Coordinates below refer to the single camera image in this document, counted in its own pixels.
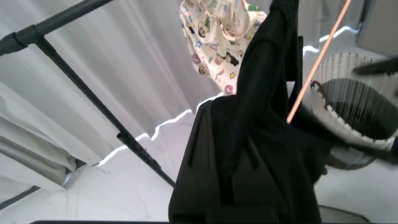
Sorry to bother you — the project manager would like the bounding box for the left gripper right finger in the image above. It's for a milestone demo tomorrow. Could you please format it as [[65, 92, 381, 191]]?
[[225, 146, 289, 223]]

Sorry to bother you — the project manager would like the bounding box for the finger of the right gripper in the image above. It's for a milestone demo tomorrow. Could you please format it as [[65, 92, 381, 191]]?
[[353, 57, 398, 77], [341, 141, 398, 165]]

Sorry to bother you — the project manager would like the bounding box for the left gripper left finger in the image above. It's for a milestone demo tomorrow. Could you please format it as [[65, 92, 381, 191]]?
[[168, 101, 223, 223]]

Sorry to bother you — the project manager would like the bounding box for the pink clothes hanger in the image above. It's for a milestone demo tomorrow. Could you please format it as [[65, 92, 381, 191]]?
[[285, 0, 353, 124]]

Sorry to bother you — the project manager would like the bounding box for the black garment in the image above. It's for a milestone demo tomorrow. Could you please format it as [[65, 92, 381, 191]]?
[[211, 0, 343, 223]]

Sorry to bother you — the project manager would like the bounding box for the cream printed garment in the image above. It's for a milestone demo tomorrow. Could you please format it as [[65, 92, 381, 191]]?
[[179, 0, 269, 96]]

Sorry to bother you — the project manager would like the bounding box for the white laundry basket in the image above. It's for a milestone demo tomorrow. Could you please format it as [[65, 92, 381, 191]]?
[[303, 52, 398, 170]]

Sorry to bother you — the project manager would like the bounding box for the black clothes rack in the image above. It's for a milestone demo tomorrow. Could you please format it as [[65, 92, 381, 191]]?
[[0, 0, 305, 188]]

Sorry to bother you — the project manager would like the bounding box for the white curtain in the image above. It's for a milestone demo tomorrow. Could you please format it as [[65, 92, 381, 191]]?
[[0, 0, 366, 166], [0, 118, 78, 192]]

